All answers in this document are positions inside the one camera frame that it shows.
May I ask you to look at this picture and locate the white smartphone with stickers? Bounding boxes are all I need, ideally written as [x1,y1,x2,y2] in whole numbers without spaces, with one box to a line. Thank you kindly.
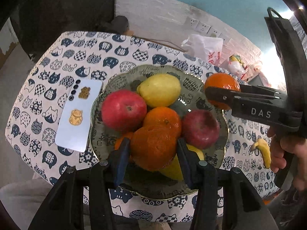
[55,79,103,153]

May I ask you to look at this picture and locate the small yellow pear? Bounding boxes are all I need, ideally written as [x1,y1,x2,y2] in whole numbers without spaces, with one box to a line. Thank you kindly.
[159,144,205,181]

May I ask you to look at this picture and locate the dark red apple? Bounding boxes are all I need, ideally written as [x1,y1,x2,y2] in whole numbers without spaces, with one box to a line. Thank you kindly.
[182,110,220,150]

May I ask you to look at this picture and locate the white plastic shopping bag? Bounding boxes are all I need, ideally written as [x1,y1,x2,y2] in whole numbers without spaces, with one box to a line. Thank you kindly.
[181,34,223,65]

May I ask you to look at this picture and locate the cat pattern tablecloth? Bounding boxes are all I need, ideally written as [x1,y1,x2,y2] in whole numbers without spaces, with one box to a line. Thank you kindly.
[5,31,278,222]

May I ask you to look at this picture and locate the plain yellow banana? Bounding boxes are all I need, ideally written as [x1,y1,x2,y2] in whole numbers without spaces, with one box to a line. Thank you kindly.
[251,138,271,169]

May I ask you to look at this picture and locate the bright red apple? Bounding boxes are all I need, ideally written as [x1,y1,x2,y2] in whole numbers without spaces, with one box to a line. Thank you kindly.
[101,89,147,132]

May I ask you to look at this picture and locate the person's right hand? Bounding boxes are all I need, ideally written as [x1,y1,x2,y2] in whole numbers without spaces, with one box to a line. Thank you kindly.
[266,126,307,192]

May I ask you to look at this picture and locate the black device on wooden box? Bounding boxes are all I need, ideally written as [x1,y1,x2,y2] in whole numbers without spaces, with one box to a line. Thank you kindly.
[109,16,134,36]

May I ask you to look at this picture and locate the small tangerine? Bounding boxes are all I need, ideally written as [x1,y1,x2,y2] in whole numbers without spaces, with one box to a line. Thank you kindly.
[114,132,134,163]
[204,73,241,111]

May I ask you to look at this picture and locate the wall power sockets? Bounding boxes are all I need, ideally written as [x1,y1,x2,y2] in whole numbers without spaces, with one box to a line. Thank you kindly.
[184,16,230,42]

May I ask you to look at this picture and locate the dark hanging cloth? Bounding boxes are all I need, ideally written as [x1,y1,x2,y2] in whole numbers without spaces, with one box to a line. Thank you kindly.
[10,0,115,58]

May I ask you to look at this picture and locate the green glass bowl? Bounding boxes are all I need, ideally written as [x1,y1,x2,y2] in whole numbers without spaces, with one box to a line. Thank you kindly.
[89,64,229,200]

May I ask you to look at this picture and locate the large orange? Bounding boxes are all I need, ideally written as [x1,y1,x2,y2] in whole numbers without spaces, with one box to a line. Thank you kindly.
[130,125,176,171]
[143,106,182,138]

